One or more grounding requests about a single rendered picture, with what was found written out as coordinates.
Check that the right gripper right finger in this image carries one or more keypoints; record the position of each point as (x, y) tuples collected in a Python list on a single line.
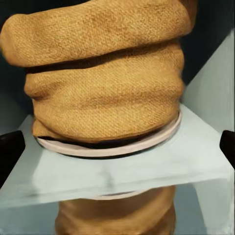
[(227, 146)]

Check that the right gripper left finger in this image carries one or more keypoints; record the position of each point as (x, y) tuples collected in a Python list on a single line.
[(12, 146)]

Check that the popcorn bag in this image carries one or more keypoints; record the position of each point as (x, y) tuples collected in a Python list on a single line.
[(101, 71)]

